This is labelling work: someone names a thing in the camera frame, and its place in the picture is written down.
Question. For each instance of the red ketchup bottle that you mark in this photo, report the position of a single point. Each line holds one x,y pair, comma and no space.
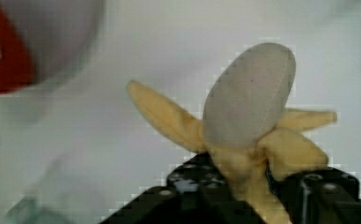
16,65

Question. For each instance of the grey oval plate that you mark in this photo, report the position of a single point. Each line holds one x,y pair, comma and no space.
55,32

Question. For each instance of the green mug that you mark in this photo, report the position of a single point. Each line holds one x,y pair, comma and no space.
26,211

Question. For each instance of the plush peeled banana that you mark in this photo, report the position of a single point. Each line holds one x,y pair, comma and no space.
246,127

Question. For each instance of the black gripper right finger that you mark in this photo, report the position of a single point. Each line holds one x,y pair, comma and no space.
328,196

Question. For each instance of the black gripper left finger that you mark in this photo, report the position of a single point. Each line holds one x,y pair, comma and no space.
194,193

